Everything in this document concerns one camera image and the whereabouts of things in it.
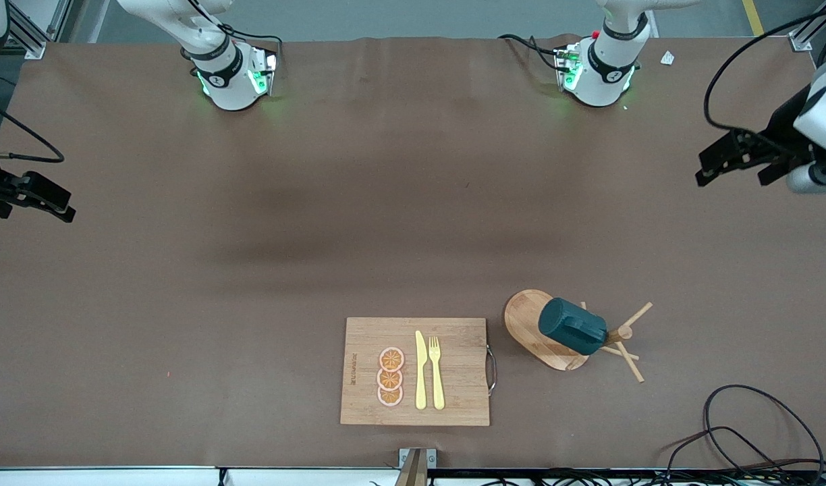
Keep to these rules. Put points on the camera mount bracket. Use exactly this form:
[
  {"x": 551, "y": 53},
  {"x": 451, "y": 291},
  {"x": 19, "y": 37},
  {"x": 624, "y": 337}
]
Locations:
[{"x": 414, "y": 466}]

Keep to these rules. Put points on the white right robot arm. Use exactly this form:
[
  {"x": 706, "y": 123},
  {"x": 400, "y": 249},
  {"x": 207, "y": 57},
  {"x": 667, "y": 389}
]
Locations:
[{"x": 232, "y": 81}]

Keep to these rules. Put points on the orange slice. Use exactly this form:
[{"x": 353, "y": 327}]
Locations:
[{"x": 391, "y": 359}]

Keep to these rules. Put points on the brown table mat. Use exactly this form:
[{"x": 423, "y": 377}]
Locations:
[{"x": 116, "y": 405}]

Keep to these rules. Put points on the aluminium frame post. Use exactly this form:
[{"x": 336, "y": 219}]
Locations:
[
  {"x": 32, "y": 34},
  {"x": 808, "y": 34}
]

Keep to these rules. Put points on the white paper scrap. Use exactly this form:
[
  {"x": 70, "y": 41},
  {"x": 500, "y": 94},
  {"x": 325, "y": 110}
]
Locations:
[{"x": 667, "y": 58}]

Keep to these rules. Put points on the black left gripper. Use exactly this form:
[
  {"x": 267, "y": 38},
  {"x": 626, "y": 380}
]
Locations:
[{"x": 781, "y": 130}]

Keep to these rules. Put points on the wooden mug rack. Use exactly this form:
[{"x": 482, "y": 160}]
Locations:
[{"x": 524, "y": 317}]

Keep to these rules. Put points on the dark green mug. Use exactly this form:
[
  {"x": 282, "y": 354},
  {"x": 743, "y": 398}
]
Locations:
[{"x": 568, "y": 324}]

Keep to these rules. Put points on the yellow plastic knife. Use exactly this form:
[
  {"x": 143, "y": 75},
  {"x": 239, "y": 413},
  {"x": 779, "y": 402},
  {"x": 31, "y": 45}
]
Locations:
[{"x": 420, "y": 378}]

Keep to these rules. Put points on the bamboo cutting board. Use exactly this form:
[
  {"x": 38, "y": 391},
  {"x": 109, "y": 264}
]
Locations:
[{"x": 366, "y": 398}]

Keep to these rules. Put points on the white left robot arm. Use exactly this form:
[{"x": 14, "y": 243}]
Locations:
[{"x": 602, "y": 77}]

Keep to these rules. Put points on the yellow plastic fork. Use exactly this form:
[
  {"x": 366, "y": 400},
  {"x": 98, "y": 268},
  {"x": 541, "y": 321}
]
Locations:
[{"x": 438, "y": 385}]

